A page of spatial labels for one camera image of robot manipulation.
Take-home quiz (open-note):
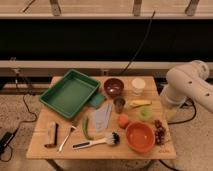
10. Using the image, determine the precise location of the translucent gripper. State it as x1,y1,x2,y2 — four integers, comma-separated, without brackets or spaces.
161,97,180,121

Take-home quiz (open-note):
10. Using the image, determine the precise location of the white plastic cup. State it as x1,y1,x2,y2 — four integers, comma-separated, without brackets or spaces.
131,78,146,96

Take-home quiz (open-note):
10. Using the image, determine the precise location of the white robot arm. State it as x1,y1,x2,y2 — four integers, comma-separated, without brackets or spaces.
160,60,213,121

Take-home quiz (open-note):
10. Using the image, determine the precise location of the green plastic tray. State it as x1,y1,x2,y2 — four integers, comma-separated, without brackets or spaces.
40,69,100,120

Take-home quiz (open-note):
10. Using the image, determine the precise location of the red grape bunch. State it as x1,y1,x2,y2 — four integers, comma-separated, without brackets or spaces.
154,120,166,145

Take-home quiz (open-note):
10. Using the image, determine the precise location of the yellow banana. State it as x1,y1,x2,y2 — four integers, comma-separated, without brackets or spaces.
129,100,152,108

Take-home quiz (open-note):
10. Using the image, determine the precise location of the orange bowl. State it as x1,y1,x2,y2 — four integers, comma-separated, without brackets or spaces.
125,122,155,153

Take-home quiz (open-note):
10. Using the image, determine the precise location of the orange fruit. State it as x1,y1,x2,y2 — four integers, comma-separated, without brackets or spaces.
117,114,130,129

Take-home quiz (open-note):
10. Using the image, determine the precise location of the grey metal cup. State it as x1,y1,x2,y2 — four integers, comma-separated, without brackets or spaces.
113,97,126,114

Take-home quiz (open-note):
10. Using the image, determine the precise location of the dark red bowl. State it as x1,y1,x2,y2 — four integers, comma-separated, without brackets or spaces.
104,78,124,98

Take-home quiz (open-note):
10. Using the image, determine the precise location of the white dish brush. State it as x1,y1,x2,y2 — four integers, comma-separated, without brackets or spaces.
72,132,120,149

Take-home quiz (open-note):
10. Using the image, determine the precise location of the grey cloth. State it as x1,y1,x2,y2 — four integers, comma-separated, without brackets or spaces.
92,103,112,132

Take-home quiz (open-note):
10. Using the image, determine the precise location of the teal sponge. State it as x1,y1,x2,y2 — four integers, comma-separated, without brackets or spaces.
89,93,105,109

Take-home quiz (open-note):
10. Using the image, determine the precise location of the wooden table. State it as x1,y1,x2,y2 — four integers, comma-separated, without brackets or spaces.
26,76,176,163

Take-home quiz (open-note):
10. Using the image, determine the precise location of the green chili pepper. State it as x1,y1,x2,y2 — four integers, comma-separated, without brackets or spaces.
82,116,94,140

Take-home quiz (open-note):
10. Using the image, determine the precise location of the silver fork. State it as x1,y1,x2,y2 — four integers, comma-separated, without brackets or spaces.
57,125,76,153

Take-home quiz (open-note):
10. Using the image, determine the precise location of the black power adapter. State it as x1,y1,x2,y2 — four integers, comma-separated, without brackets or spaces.
0,132,14,149

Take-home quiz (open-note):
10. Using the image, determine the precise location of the black hanging cable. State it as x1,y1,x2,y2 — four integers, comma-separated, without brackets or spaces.
118,10,157,77

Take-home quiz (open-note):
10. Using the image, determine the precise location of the brown handled spatula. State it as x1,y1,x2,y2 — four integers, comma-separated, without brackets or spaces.
44,122,58,148

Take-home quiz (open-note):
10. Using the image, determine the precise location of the black floor cable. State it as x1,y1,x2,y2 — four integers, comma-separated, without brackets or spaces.
0,71,39,163

